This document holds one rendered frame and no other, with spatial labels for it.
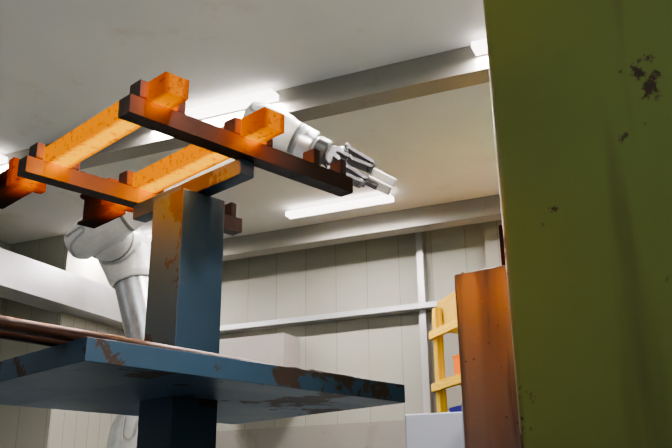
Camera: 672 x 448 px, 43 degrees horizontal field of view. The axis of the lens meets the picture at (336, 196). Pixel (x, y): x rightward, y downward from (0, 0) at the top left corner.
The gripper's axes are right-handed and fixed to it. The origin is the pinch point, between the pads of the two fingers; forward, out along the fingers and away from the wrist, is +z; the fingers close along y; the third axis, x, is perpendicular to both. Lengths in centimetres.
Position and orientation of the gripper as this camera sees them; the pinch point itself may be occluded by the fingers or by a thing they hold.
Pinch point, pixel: (381, 181)
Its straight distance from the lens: 226.9
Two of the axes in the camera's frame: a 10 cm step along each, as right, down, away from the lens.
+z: 8.9, 4.5, -1.0
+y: 3.8, -5.9, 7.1
